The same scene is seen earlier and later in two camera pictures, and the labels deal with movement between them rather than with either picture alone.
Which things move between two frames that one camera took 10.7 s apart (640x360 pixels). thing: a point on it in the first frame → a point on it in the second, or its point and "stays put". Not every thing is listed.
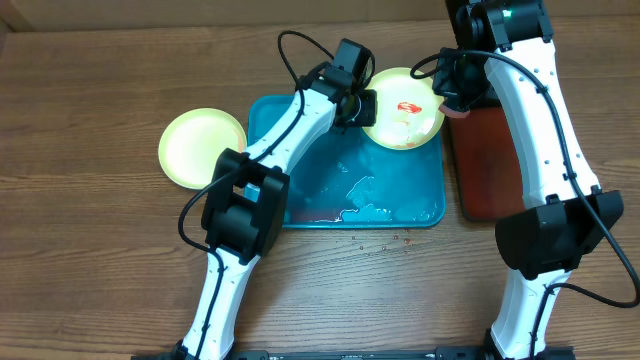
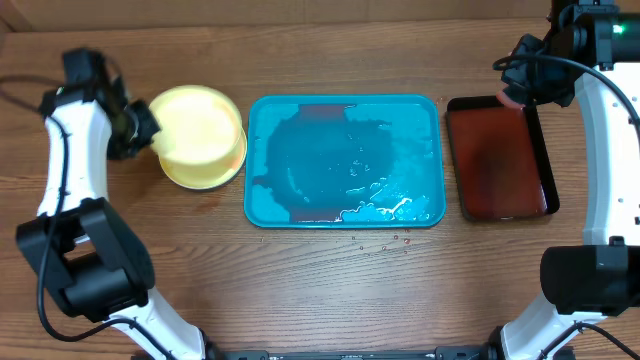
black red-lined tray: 488,173 stays put
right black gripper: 451,93 → 530,76
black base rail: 468,353 stays put
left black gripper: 369,114 → 123,145
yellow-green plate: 409,112 → 198,125
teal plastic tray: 349,181 stays put
